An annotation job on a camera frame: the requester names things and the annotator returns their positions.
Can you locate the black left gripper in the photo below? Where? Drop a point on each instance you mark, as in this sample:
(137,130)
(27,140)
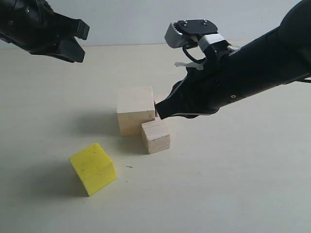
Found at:
(33,26)

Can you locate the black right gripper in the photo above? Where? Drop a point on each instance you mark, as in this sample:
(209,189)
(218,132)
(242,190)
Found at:
(203,92)

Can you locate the small wooden cube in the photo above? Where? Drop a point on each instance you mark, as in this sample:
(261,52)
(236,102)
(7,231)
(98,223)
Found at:
(157,99)

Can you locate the medium wooden cube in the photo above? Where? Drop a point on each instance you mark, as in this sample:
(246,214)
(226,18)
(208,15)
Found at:
(156,136)

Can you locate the large wooden cube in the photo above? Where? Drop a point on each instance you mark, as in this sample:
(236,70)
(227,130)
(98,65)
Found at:
(135,106)

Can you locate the yellow cube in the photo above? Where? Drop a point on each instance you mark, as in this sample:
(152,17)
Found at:
(94,168)

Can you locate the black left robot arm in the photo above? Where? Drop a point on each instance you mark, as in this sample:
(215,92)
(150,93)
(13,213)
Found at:
(35,27)

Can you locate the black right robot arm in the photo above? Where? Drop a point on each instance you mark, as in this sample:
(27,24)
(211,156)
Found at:
(281,56)

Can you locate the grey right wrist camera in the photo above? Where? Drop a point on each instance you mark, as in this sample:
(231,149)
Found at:
(200,33)

